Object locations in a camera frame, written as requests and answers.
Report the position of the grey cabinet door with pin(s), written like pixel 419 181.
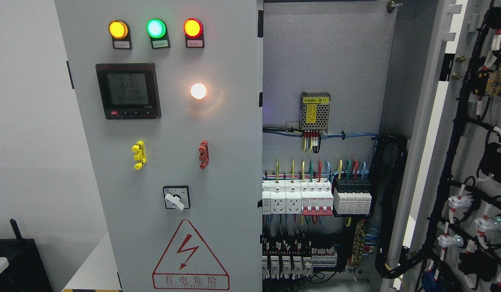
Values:
pixel 446 235
pixel 225 194

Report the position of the red terminal clip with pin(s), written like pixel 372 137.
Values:
pixel 203 154

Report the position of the metal mesh power supply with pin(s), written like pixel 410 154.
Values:
pixel 314 111

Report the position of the white glowing indicator lamp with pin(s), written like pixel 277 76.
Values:
pixel 198 91

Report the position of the white socket and breaker row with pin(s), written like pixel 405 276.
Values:
pixel 311 198

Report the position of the yellow terminal clip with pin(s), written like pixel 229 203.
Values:
pixel 139 154

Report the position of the black white surge protector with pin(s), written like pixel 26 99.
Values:
pixel 352 197

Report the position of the relay terminal block row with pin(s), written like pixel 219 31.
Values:
pixel 290 258

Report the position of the red indicator lamp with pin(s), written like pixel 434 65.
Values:
pixel 193 33

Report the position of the red electric hazard warning sticker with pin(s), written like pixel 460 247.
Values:
pixel 188 263

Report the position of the black digital power meter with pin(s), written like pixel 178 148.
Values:
pixel 129 90

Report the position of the brass ground busbar right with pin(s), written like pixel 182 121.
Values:
pixel 359 240

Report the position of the green indicator lamp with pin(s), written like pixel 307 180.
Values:
pixel 158 33

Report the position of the yellow indicator lamp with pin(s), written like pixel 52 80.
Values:
pixel 120 34

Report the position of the black equipment at left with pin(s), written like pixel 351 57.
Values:
pixel 25 271

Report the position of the white rotary selector switch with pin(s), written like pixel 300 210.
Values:
pixel 176 197

